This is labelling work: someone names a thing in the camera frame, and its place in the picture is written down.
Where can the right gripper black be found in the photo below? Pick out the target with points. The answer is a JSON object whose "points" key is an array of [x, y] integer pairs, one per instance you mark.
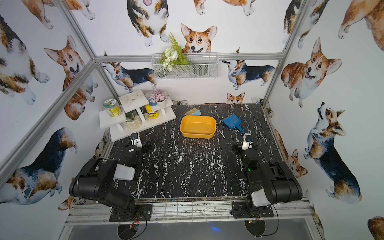
{"points": [[241, 151]]}

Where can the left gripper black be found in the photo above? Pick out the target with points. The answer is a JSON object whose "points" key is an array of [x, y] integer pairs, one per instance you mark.
{"points": [[132, 149]]}

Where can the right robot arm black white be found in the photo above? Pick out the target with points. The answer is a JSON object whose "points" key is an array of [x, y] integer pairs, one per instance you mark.
{"points": [[268, 183]]}

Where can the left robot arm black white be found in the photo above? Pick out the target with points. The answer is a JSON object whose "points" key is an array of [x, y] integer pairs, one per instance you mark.
{"points": [[95, 180]]}

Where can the scattered nails on table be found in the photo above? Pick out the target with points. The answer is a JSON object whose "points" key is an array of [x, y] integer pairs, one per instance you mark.
{"points": [[207, 151]]}

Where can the yellow plastic storage box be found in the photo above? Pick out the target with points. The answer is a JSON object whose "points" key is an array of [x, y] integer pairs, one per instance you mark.
{"points": [[199, 127]]}

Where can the small green plant woven pot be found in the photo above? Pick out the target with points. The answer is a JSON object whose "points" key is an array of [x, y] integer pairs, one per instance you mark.
{"points": [[133, 121]]}

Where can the white tiered display shelf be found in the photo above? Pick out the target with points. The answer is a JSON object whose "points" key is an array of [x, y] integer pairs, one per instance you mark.
{"points": [[134, 101]]}

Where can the blue plastic dustpan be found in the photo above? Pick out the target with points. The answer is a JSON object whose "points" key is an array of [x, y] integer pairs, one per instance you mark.
{"points": [[233, 122]]}

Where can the yellow bottle with blue cap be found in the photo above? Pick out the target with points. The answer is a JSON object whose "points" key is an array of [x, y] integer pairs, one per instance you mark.
{"points": [[150, 108]]}

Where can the pink flowers in white pot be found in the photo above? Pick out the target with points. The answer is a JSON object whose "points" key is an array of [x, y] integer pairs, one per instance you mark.
{"points": [[159, 97]]}

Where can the artificial green white flower bouquet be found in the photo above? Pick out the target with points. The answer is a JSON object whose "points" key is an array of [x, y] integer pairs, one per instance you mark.
{"points": [[173, 57]]}

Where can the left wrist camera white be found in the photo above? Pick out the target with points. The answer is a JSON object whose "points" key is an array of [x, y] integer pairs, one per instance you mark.
{"points": [[135, 140]]}

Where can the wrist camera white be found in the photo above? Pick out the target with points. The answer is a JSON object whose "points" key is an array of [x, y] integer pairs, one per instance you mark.
{"points": [[135, 140], [247, 142]]}

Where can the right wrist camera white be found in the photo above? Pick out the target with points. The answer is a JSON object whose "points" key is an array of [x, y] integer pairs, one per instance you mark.
{"points": [[247, 142]]}

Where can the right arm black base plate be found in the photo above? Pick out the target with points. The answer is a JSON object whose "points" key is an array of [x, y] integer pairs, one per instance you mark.
{"points": [[244, 210]]}

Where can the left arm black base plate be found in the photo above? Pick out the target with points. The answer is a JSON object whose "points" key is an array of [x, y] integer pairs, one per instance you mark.
{"points": [[141, 212]]}

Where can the aluminium front rail frame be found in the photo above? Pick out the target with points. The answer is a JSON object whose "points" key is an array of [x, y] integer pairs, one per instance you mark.
{"points": [[187, 212]]}

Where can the white wire wall basket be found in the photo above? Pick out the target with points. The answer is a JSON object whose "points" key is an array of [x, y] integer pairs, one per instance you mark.
{"points": [[201, 66]]}

